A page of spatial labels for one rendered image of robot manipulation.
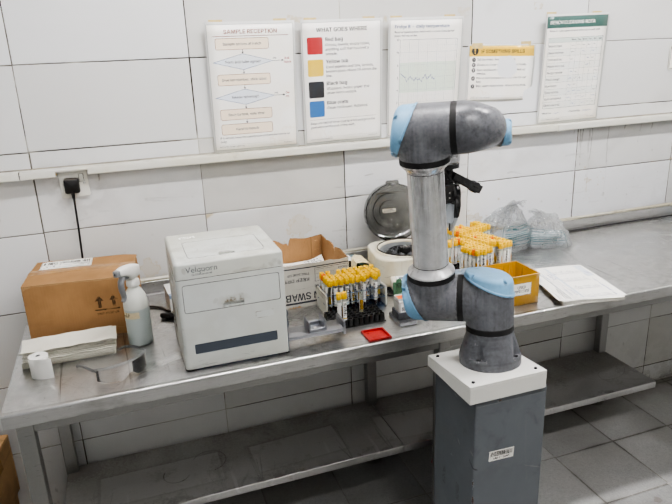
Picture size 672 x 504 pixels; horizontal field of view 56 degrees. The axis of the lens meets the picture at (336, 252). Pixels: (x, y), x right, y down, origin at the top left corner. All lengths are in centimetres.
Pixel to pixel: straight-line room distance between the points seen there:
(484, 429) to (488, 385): 12
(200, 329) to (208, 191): 69
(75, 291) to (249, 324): 56
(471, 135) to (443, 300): 41
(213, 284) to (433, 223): 58
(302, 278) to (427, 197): 70
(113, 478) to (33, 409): 81
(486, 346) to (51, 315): 123
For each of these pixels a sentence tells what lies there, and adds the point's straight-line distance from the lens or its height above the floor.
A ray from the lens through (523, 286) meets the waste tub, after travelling 205.
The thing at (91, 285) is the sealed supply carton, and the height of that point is 104.
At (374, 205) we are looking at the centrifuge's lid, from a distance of 236.
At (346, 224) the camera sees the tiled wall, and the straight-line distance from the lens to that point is 238.
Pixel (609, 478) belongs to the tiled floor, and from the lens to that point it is 287.
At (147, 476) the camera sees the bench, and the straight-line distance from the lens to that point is 242.
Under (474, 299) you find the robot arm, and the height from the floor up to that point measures 109.
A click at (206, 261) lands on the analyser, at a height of 117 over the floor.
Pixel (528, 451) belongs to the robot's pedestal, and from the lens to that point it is 171.
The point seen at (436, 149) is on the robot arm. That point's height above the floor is 145.
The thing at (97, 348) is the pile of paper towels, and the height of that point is 90.
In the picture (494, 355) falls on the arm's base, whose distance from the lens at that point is 156.
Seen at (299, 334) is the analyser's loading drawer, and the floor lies 92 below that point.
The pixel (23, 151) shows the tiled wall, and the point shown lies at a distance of 219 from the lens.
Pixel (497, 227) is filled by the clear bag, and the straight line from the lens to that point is 252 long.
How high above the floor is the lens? 167
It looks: 18 degrees down
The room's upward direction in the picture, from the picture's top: 2 degrees counter-clockwise
